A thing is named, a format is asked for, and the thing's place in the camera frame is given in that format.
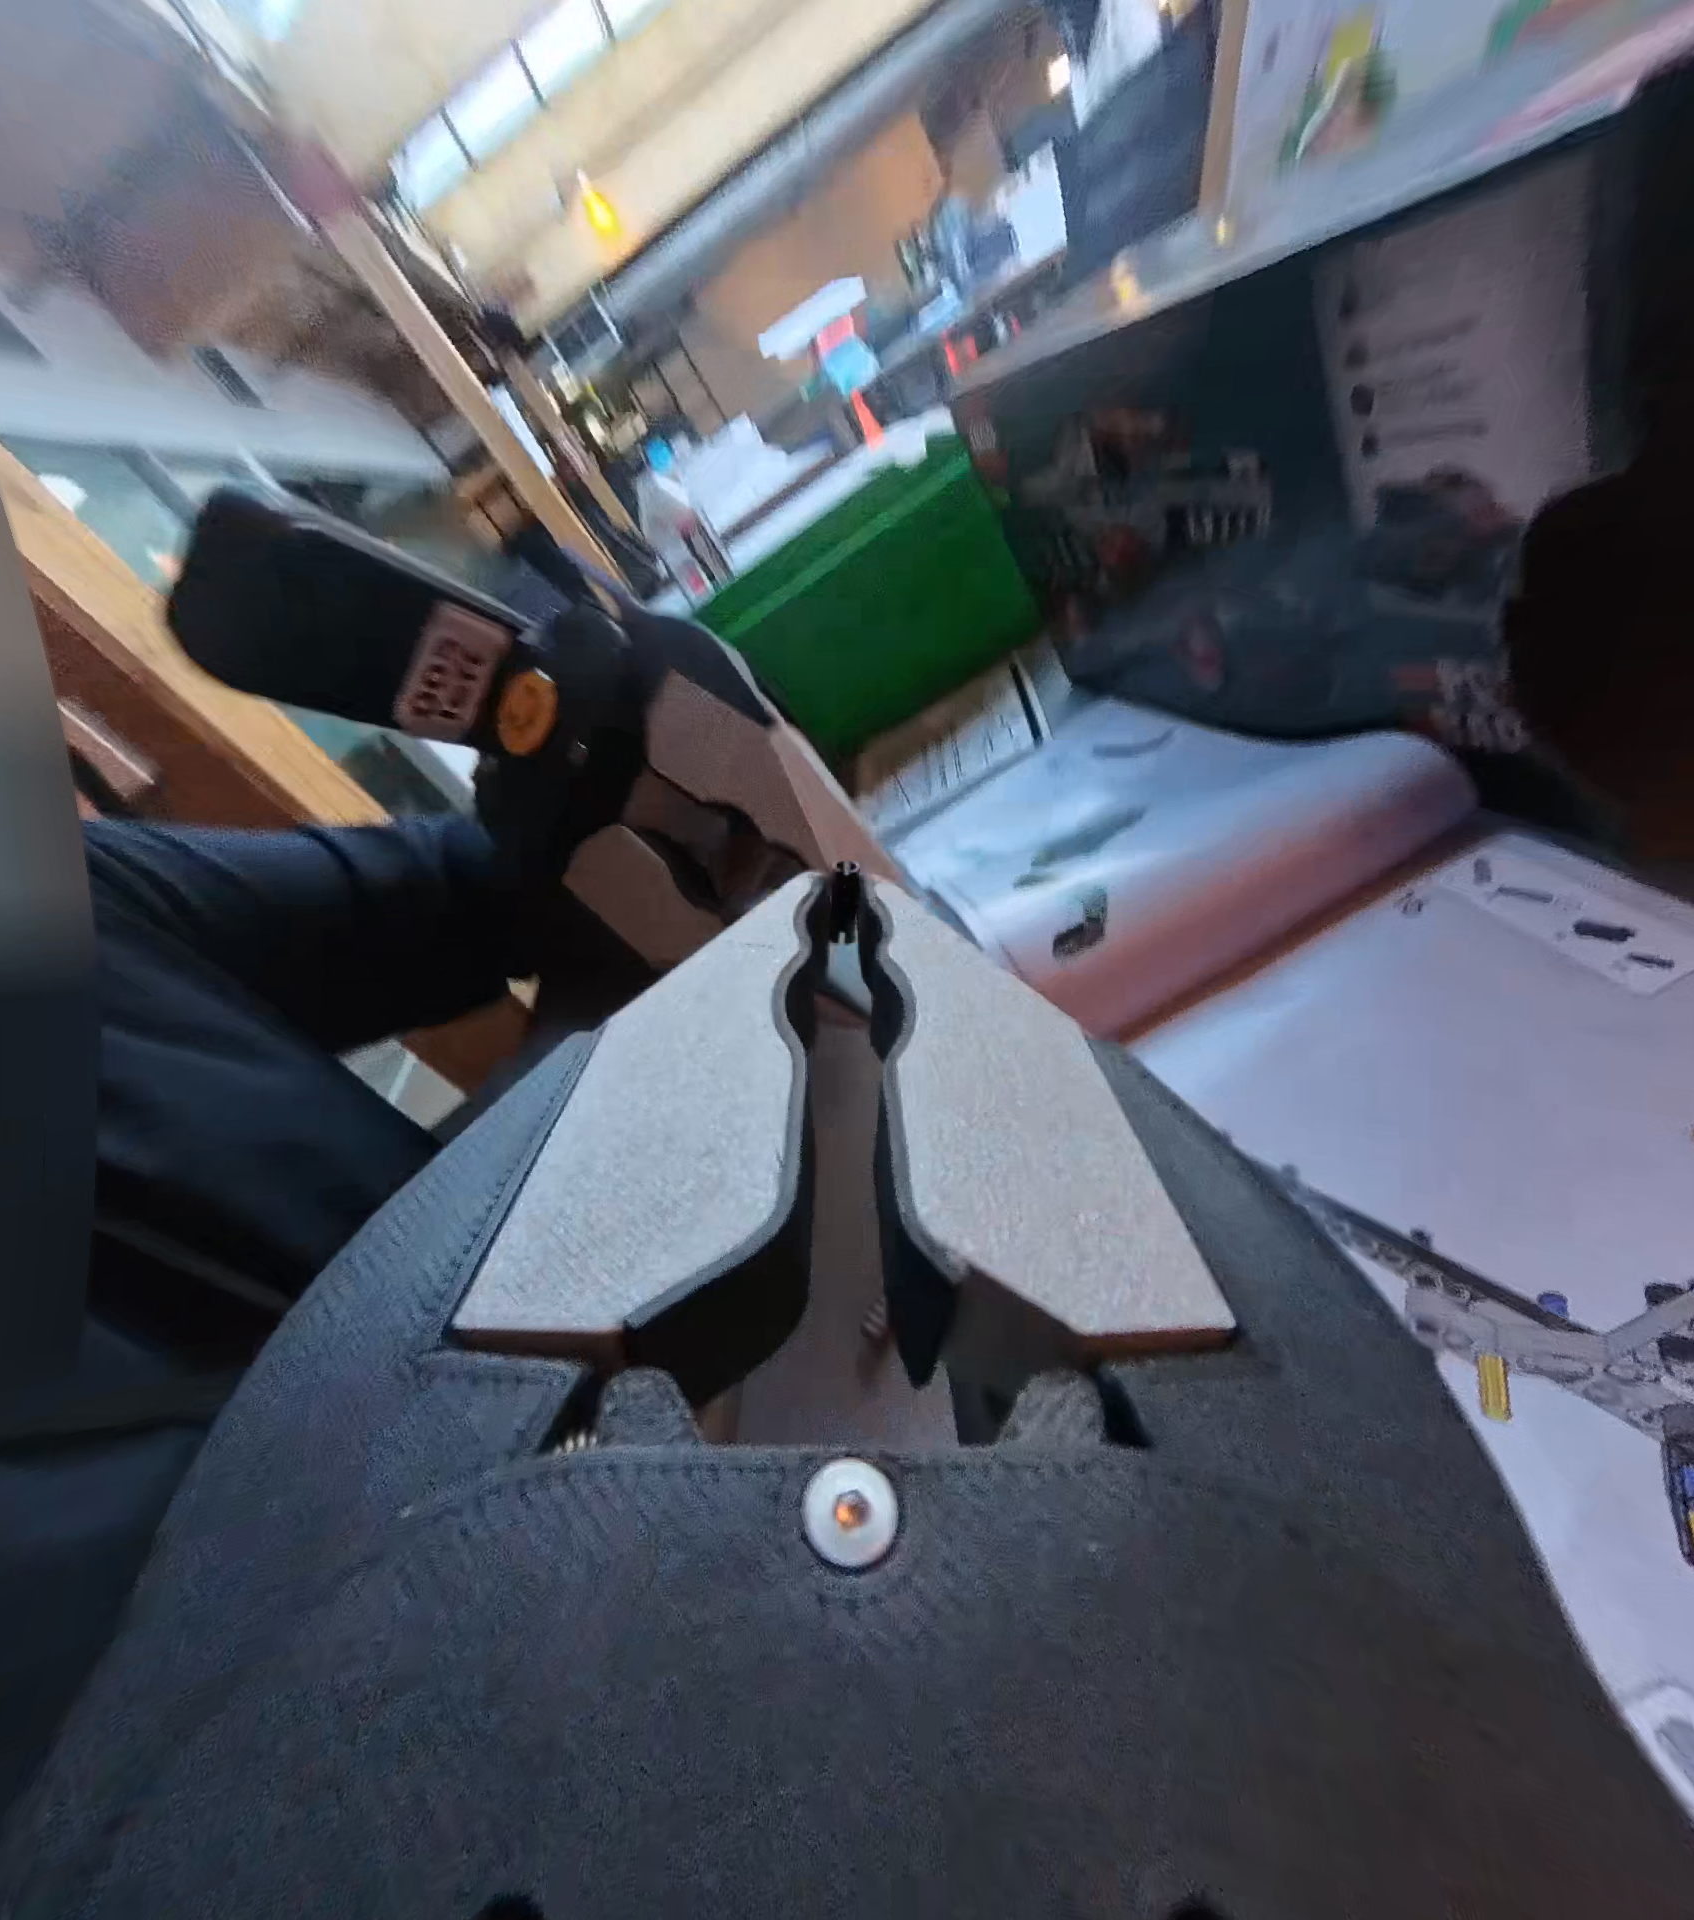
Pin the dark lego set box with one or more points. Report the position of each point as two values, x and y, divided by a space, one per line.
1237 570

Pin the lego instruction booklet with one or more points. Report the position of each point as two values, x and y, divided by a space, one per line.
1387 1081

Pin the white plastic bottle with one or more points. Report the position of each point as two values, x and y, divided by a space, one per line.
678 532

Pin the wooden post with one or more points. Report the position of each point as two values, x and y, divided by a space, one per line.
456 374

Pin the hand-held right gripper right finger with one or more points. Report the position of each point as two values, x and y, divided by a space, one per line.
1027 1171

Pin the white printed sticker sheet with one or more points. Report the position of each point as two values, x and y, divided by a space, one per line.
961 743

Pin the wooden table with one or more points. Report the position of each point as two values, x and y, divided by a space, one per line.
187 704

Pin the small black lego pin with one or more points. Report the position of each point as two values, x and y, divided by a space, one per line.
842 905

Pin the person's left forearm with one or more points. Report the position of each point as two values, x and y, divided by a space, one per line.
306 914

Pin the green plastic crate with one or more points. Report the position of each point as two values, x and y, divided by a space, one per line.
862 600

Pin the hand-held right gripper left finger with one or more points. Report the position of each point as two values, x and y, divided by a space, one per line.
652 1155

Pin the colourful cardboard box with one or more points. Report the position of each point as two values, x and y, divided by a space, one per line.
1372 74

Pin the person's dark clothing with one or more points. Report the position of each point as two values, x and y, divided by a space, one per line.
187 1201

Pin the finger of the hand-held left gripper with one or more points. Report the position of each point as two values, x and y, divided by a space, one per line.
667 900
773 765

